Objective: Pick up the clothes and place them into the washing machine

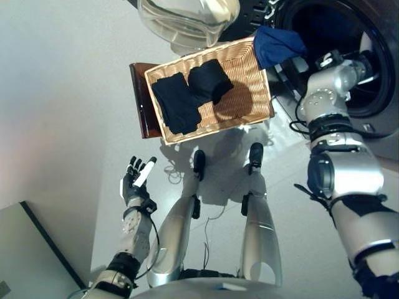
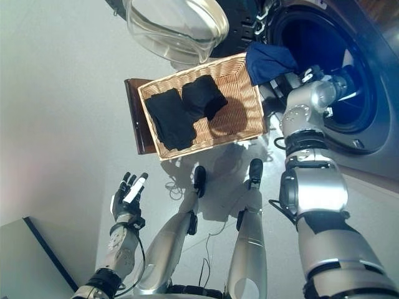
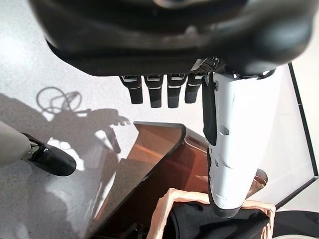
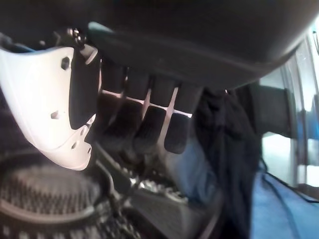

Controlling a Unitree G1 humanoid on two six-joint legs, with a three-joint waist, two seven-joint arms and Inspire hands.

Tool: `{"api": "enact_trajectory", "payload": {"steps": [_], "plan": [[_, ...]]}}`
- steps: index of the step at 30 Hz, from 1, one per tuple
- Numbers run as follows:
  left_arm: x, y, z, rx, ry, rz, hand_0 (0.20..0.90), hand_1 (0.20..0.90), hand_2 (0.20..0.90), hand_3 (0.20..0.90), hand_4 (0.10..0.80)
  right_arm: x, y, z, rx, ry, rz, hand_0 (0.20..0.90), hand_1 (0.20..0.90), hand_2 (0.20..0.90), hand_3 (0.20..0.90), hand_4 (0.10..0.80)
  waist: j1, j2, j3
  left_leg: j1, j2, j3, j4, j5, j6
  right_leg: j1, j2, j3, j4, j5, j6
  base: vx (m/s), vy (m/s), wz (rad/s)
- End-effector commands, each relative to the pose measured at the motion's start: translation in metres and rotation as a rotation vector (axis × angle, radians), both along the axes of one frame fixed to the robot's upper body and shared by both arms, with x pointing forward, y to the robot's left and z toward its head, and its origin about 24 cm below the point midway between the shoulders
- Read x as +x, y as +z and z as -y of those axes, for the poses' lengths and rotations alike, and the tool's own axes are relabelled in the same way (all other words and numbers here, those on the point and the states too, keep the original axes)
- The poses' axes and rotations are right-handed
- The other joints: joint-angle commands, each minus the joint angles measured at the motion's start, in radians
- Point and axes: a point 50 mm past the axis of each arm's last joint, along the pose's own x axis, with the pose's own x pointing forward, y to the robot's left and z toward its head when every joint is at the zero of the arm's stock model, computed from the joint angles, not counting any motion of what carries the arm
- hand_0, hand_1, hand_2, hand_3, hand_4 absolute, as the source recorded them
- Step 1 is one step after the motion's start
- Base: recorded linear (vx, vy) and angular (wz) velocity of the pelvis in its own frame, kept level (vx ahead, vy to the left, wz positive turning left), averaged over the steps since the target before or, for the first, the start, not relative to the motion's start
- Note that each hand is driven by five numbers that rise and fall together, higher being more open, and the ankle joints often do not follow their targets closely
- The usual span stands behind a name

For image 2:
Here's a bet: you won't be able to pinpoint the white cable loop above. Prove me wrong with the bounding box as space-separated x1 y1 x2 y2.
164 179 188 201

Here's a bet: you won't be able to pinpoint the silver left robot leg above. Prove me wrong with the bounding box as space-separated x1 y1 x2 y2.
133 165 207 296

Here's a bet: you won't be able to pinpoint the black shirt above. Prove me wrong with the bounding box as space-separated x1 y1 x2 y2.
181 74 229 122

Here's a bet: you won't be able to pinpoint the black folded trousers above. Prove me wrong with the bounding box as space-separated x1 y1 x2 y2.
145 88 198 152

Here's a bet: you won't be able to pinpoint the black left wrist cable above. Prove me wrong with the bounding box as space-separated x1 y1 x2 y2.
117 231 147 296

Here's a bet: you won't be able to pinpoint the silver right robot leg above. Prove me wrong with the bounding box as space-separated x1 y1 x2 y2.
226 158 269 299

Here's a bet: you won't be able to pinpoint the round glass washer door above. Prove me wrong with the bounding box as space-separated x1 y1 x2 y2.
104 0 272 65

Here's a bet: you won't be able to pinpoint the robot waist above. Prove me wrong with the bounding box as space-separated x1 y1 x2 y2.
124 282 226 299

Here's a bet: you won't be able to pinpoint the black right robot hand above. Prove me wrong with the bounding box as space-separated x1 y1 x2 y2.
338 66 365 99

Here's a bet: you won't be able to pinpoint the silver robot leg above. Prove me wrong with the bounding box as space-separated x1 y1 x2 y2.
133 165 207 296
226 158 269 299

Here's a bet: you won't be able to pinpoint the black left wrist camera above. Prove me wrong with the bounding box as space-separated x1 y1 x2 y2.
132 216 147 232

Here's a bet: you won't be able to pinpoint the large wicker laundry basket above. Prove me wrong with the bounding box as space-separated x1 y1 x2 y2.
137 52 269 161

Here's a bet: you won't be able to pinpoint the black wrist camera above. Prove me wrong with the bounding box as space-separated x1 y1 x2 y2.
132 216 147 232
299 65 325 84

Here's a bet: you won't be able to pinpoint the brown wooden stool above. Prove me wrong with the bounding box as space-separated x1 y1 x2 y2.
123 78 157 155

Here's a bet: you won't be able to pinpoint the blue garment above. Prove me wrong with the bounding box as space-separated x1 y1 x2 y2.
246 42 300 87

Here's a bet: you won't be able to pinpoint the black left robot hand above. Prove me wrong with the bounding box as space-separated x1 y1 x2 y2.
110 171 149 224

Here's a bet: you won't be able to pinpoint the black baseboard strip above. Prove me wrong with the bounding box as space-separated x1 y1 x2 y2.
23 216 79 293

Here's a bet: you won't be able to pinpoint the grey front-load washing machine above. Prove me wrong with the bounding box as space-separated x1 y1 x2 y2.
214 0 399 182

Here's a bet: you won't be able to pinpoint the thin tether cable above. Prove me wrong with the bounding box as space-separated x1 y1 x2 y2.
198 217 228 290

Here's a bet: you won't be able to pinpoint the white tangled floor cable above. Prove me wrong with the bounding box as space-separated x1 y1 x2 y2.
261 136 282 163

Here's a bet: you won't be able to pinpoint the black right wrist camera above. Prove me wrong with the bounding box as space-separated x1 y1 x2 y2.
299 65 325 84

